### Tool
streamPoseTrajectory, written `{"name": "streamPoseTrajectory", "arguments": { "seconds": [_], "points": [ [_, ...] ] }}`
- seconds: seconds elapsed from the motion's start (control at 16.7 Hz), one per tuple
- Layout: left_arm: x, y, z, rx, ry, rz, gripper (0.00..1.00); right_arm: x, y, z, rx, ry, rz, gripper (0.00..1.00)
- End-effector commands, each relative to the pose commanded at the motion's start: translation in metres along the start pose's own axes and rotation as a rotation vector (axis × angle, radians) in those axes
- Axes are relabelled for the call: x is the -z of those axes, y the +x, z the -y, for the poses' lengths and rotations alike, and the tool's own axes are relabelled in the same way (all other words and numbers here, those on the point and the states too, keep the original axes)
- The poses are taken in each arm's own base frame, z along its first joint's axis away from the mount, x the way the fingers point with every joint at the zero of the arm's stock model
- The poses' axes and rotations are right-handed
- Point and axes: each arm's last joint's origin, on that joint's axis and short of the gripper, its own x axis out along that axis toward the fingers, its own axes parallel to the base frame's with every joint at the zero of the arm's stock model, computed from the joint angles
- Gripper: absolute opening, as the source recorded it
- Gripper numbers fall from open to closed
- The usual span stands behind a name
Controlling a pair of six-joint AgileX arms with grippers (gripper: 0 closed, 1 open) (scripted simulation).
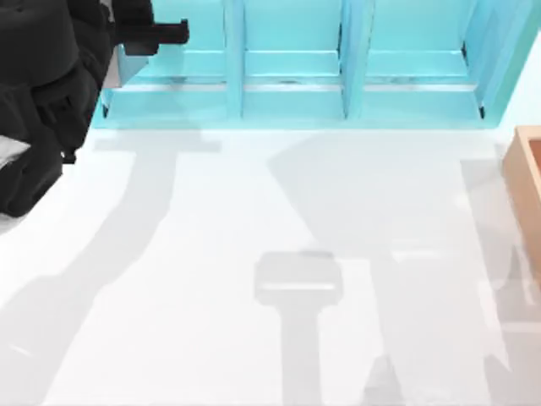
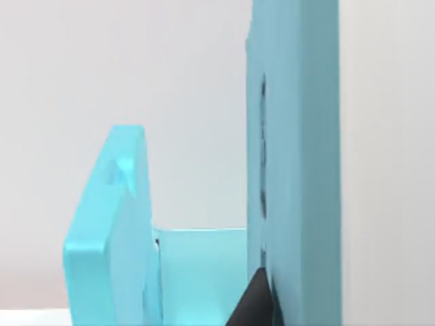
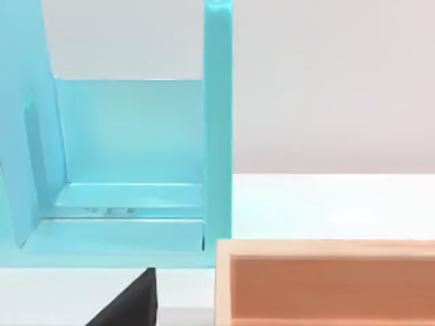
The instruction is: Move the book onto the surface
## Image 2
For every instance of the light blue rack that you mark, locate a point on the light blue rack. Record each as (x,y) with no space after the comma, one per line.
(299,136)

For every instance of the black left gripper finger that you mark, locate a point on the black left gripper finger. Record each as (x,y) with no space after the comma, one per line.
(255,302)

